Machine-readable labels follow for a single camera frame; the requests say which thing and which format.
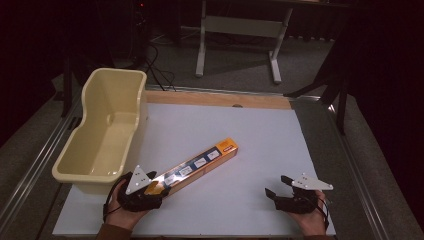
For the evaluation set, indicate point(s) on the black metal stand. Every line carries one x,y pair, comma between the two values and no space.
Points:
340,100

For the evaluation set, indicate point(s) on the metal floor rail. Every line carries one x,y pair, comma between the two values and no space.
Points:
360,186
36,166

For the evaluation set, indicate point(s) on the white metal desk frame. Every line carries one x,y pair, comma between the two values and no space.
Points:
243,26

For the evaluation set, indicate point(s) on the dark computer tower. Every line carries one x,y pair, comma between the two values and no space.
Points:
140,30

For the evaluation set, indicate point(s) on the white table mat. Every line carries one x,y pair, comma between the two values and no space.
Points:
253,140

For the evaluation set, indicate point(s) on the long orange cardboard box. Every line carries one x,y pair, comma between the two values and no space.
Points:
200,162

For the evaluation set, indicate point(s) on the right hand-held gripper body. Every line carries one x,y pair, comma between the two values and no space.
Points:
300,201

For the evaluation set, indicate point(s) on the cream plastic tub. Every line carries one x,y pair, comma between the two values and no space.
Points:
106,140

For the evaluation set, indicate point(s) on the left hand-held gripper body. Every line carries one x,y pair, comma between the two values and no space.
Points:
138,200

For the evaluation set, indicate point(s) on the person's right hand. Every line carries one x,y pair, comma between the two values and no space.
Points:
313,222

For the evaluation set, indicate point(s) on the person's left hand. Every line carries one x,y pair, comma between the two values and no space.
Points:
116,216

